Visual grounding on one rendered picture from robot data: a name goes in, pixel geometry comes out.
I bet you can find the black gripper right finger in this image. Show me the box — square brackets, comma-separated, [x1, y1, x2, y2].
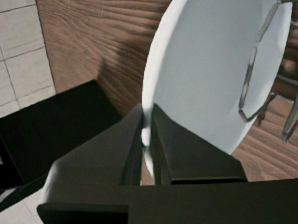
[151, 103, 248, 185]

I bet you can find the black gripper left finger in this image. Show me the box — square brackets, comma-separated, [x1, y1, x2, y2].
[45, 103, 143, 185]

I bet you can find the grey wire dish rack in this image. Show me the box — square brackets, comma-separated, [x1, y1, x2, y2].
[238, 0, 298, 144]

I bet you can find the white tiled wall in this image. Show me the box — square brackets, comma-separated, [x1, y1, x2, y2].
[0, 0, 56, 224]

